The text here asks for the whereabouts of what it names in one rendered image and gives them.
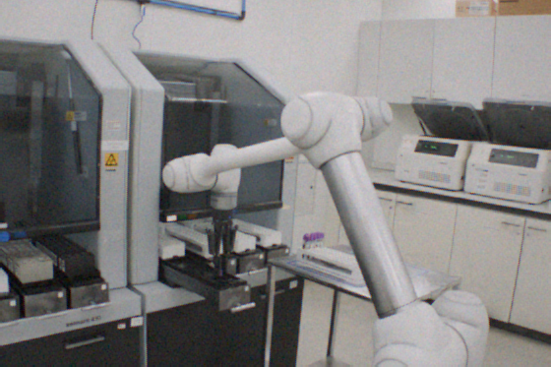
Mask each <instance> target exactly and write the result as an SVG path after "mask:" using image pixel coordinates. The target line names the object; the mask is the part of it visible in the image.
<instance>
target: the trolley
mask: <svg viewBox="0 0 551 367"><path fill-rule="evenodd" d="M327 248H330V249H333V250H337V251H340V252H342V253H345V254H348V255H350V256H353V257H354V255H353V253H352V251H353V250H352V248H351V246H348V245H344V244H338V245H334V246H330V247H327ZM296 262H297V254H296V255H292V256H286V257H281V258H276V259H272V260H267V265H268V270H267V285H266V299H265V313H264V326H263V340H262V352H261V366H260V367H269V359H270V347H271V333H272V321H273V308H274V294H275V281H276V268H278V269H280V270H283V271H285V272H288V273H290V274H293V275H297V276H299V277H302V278H304V279H307V280H309V281H312V282H314V283H317V284H318V283H319V284H321V285H324V286H326V287H329V288H331V289H334V301H333V306H332V312H331V323H330V334H329V344H328V346H327V355H326V357H325V358H323V359H320V360H318V361H316V362H313V363H310V364H308V365H306V366H304V367H355V366H352V365H350V364H348V363H346V362H343V361H341V360H339V359H338V358H334V349H335V338H336V335H337V318H338V307H339V300H340V297H341V293H342V292H344V293H346V294H348V295H350V296H353V297H355V298H358V299H363V300H365V301H367V302H369V303H372V300H371V298H370V296H371V295H370V294H369V291H368V289H367V287H366V284H365V282H362V283H359V284H353V283H350V282H348V281H346V280H344V279H341V278H339V277H336V276H331V275H326V274H324V273H321V272H318V271H315V270H313V269H310V268H308V267H303V266H301V265H298V264H296ZM404 263H405V265H406V269H407V271H408V273H409V276H410V278H411V281H412V284H413V286H414V288H415V291H416V294H417V297H418V299H419V301H422V300H425V299H427V298H430V297H432V296H434V295H436V294H438V293H440V292H443V291H444V290H447V289H449V288H451V287H452V288H453V289H452V290H451V291H453V290H459V288H460V286H461V283H462V277H460V276H455V275H450V274H447V273H445V272H442V273H441V272H438V271H436V270H432V269H429V268H428V269H427V268H424V267H420V266H418V265H415V264H412V263H410V264H409V263H407V262H404ZM372 304H373V303H372Z"/></svg>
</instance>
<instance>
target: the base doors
mask: <svg viewBox="0 0 551 367"><path fill-rule="evenodd" d="M375 191H376V193H377V196H378V197H379V198H381V197H382V198H383V199H386V198H387V199H392V200H391V201H388V200H386V201H385V200H381V199H379V200H380V203H381V205H382V207H383V212H384V213H385V215H386V217H387V216H388V211H390V216H389V218H387V220H388V222H389V225H390V227H391V229H392V231H393V236H394V238H395V241H396V242H397V244H398V247H399V249H400V254H401V256H402V258H403V261H404V262H407V263H409V264H410V263H412V264H415V265H418V266H420V267H424V268H427V269H428V268H429V269H432V270H436V271H438V272H441V273H442V272H445V273H447V274H450V275H455V276H460V277H462V283H461V286H460V288H459V291H464V292H470V293H472V294H474V295H477V296H478V297H479V298H480V300H481V302H483V303H484V306H485V308H486V310H487V311H486V312H487V315H488V316H489V317H491V318H494V319H495V318H496V319H498V320H500V321H505V322H509V317H510V323H514V324H516V325H519V326H524V327H526V328H531V329H533V330H538V331H540V332H543V333H546V334H548V335H550V336H551V222H547V221H542V220H538V219H534V218H527V219H525V218H524V217H520V216H516V215H512V214H499V213H495V212H491V211H487V210H478V209H474V208H470V207H465V206H461V205H456V204H450V203H441V202H436V201H431V200H426V199H421V198H417V197H411V196H406V195H403V194H398V193H393V192H388V191H385V192H383V191H378V190H375ZM397 201H402V202H405V203H412V205H406V204H402V203H398V202H397ZM389 206H393V208H392V209H389ZM416 211H420V212H424V213H428V215H425V214H418V213H417V212H416ZM502 221H506V222H507V223H511V224H515V225H514V226H511V225H508V224H504V223H502ZM517 224H520V226H516V225H517ZM482 225H483V226H485V225H488V226H492V227H496V230H493V229H488V228H484V227H482ZM524 225H525V226H524ZM528 226H532V227H533V228H541V229H546V230H547V231H546V232H545V231H541V230H537V229H529V228H527V227H528ZM523 231H524V234H523ZM518 232H519V233H520V235H519V236H517V233H518ZM528 233H529V236H527V234H528ZM522 237H523V240H522ZM521 243H522V246H521ZM338 244H344V245H348V246H351V245H350V243H349V240H348V238H347V236H346V233H345V231H344V228H343V226H342V223H341V221H340V218H339V216H338V214H337V210H336V207H335V205H334V202H333V200H332V197H331V195H330V192H329V194H328V205H327V218H326V230H325V243H324V247H330V246H334V245H338ZM520 248H521V254H520ZM519 263H520V268H519ZM518 270H519V274H518ZM517 277H518V279H517ZM515 287H516V289H515ZM514 291H515V295H514ZM513 296H514V302H513ZM512 303H513V308H512ZM511 310H512V312H511ZM510 315H511V316H510Z"/></svg>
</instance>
